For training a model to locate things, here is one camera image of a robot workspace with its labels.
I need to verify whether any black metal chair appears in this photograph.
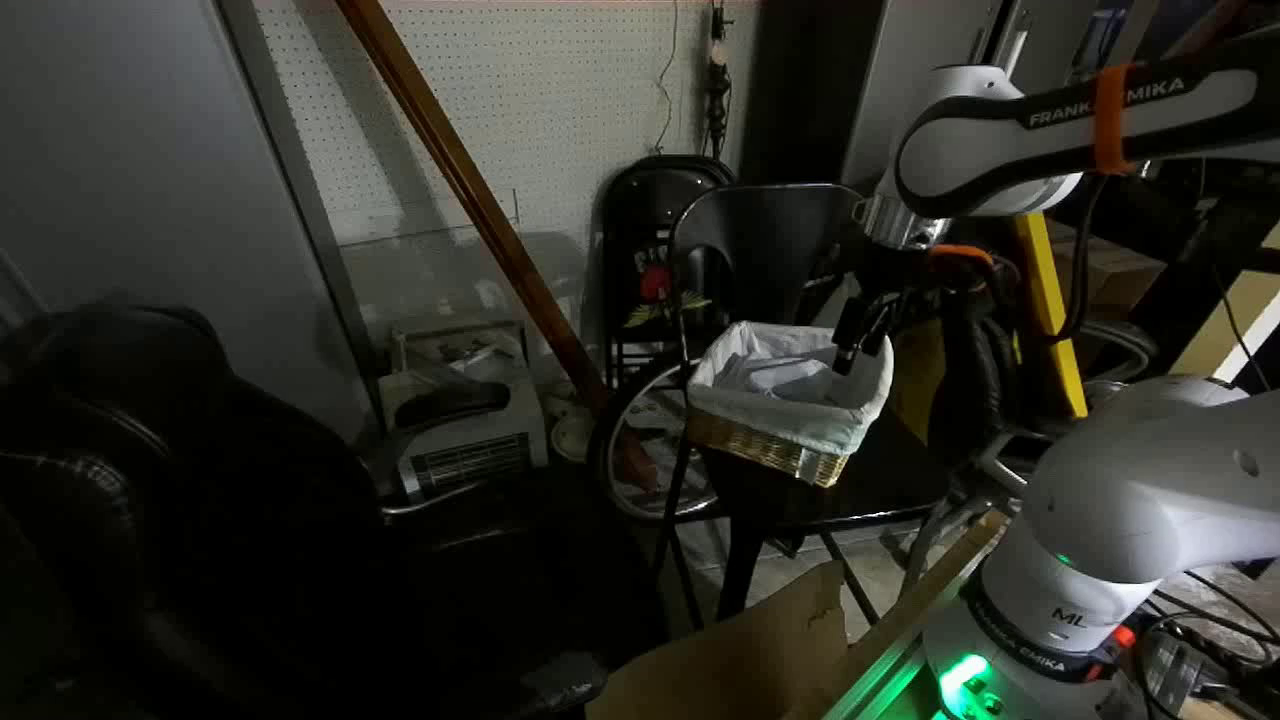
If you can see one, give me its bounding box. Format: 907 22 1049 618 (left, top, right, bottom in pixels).
668 182 947 618

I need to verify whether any grey step stool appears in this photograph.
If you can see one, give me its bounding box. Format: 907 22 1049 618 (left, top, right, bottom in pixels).
382 318 547 504

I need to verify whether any wicker basket with white liner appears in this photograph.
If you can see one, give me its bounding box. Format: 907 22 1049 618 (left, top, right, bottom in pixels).
690 318 896 486

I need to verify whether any yellow post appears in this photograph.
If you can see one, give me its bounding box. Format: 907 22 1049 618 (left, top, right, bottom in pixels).
1013 212 1090 419

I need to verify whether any grey metal beam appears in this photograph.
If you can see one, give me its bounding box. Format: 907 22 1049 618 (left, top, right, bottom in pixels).
215 0 387 457

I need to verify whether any brown wooden plank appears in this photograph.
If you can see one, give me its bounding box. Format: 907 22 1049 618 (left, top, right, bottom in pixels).
331 0 664 491

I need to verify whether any black bicycle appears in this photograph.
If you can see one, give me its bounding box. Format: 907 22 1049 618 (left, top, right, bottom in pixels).
589 354 716 522

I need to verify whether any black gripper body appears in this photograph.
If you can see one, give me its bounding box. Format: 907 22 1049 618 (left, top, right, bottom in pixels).
841 244 994 337

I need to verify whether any white cloth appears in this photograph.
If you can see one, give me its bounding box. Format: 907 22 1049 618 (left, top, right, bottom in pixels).
721 345 860 405

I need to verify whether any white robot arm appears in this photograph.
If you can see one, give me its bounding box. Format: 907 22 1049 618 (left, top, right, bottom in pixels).
866 49 1280 675

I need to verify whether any cardboard box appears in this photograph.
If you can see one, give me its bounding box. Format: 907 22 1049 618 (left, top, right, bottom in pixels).
589 565 849 720

